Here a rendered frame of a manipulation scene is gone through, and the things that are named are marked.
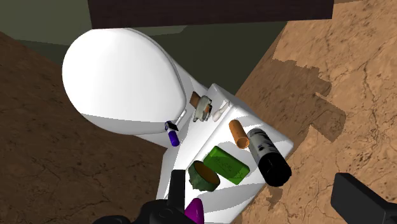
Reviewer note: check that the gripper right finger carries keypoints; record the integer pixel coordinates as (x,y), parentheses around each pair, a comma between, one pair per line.
(359,198)

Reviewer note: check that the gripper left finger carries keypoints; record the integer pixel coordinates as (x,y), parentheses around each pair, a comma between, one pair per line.
(177,189)

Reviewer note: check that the green round tin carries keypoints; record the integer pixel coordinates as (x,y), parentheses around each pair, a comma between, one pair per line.
(203,176)

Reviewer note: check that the magenta rounded object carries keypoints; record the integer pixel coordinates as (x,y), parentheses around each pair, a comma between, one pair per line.
(195,212)

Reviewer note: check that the small blue bottle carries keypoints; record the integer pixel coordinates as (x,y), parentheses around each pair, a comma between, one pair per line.
(173,138)

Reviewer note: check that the green soap bar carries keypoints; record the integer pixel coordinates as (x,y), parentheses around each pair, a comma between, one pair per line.
(226,165)

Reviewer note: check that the orange cylinder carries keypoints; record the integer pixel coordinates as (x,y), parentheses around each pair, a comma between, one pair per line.
(238,133)

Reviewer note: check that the brown and white brush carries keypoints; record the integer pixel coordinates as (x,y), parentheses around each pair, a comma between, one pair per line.
(202,107)

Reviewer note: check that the small white tube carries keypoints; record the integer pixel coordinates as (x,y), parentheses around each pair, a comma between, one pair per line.
(220,111)

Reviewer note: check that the black and grey spray bottle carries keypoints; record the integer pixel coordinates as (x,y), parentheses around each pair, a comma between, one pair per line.
(268,155)

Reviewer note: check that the dark robot stand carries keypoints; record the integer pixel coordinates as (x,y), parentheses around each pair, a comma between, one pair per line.
(211,12)

